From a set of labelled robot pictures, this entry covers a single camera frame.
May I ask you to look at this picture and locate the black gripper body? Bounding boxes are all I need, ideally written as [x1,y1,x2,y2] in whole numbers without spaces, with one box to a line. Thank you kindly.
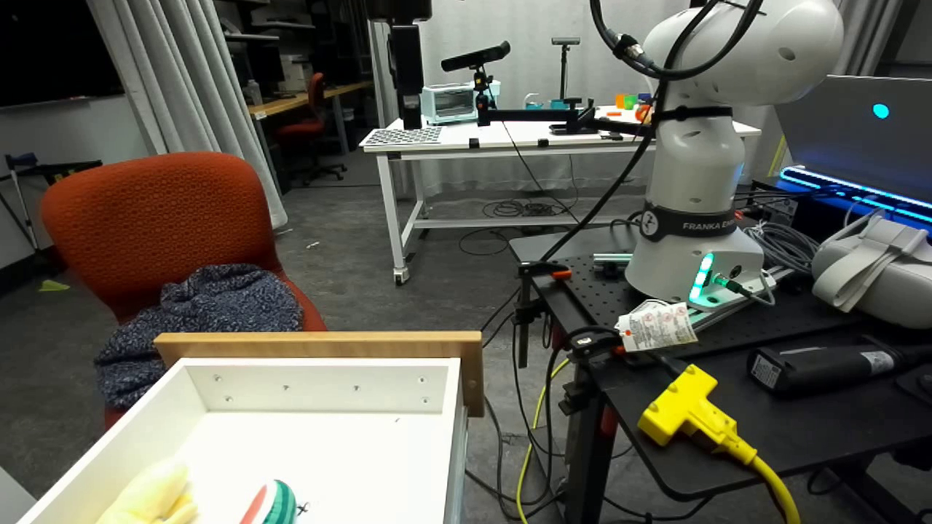
[362,0,434,30]

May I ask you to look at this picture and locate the white drawer with wooden front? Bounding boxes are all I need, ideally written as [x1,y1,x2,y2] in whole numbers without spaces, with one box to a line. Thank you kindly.
[16,329,488,524]

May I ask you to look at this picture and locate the small white teal device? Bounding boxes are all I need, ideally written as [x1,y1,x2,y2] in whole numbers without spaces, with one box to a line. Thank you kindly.
[419,81,485,129]

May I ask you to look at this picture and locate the white keyboard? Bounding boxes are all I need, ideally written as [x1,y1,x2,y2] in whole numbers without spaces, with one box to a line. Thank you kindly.
[368,126,442,154]

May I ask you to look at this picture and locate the white metal table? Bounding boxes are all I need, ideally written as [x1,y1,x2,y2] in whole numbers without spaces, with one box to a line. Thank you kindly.
[357,115,766,288]

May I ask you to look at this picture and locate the red office chair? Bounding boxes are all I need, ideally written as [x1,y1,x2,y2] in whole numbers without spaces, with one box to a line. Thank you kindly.
[275,70,349,186]

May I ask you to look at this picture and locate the wooden desk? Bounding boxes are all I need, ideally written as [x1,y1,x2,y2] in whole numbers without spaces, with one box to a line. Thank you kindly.
[244,78,378,186]

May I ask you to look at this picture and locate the small teal container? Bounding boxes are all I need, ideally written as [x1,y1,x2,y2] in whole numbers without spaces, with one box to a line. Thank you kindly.
[518,90,578,115]

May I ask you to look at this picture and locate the grey T-shaped stand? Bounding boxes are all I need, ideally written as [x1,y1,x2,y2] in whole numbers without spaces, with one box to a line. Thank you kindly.
[547,36,584,103]

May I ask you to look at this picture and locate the colourful toy blocks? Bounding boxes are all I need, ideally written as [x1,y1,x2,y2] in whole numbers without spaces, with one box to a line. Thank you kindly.
[608,90,655,115]

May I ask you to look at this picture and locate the red green marker tool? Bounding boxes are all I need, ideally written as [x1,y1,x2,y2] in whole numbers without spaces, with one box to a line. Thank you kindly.
[544,249,641,287]

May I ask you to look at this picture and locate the black breadboard plate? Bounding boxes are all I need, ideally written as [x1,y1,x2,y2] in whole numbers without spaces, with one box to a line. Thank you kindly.
[507,227,811,339]

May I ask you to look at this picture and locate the orange office chair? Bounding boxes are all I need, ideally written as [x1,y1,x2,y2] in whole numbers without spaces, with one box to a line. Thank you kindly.
[38,148,329,431]

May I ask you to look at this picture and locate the blue knit sweater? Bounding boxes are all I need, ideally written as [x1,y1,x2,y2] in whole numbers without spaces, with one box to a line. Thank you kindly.
[90,262,306,415]

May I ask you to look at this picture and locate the white red printed packet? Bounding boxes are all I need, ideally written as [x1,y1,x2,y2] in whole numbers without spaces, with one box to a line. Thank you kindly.
[613,298,702,356]

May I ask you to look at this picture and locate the black folding stand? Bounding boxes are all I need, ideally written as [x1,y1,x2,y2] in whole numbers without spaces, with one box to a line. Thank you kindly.
[0,148,106,257]

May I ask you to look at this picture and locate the yellow power plug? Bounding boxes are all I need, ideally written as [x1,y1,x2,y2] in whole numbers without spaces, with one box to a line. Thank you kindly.
[636,362,760,467]

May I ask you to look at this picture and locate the grey laptop glowing logo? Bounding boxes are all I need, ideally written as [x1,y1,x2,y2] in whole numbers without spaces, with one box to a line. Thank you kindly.
[772,70,932,234]

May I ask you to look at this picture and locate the red green striped toy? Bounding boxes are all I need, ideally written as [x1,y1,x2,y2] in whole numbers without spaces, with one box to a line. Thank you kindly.
[240,479,306,524]

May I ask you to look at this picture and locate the pale green plastic toy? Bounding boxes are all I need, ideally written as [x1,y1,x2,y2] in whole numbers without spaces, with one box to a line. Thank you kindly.
[94,458,205,524]

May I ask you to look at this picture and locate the black power adapter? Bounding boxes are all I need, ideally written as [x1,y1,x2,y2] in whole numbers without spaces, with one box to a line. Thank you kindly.
[742,335,932,399]

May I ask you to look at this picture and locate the grey VR headset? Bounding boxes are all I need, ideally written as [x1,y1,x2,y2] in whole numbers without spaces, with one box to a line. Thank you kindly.
[808,209,932,333]

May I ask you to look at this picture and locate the black round-edged table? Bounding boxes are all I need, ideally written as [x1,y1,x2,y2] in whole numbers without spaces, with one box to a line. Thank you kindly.
[563,308,932,524]

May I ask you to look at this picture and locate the black stereo camera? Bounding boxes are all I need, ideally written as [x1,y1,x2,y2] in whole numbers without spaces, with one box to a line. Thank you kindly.
[437,38,514,76]

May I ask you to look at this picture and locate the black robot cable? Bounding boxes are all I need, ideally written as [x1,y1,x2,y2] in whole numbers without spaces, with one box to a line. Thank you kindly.
[528,0,772,279]

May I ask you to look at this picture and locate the black clamp post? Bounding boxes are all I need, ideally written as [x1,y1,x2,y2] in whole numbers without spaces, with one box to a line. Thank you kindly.
[511,260,541,372]

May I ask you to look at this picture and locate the dark wall screen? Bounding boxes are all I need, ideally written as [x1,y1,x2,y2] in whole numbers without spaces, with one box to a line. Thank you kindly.
[0,0,128,110]

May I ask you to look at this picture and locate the black floor cables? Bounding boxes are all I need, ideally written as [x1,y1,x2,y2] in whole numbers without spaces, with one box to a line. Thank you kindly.
[463,279,623,524]

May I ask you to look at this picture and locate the thin yellow cable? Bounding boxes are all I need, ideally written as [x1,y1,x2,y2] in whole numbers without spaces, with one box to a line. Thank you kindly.
[511,351,578,524]

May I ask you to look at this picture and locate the grey cable bundle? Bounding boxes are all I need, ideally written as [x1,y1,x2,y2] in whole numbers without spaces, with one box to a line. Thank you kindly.
[741,218,821,282]

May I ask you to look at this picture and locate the thick yellow power cord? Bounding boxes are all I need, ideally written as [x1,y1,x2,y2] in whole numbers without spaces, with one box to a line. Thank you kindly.
[741,448,808,524]

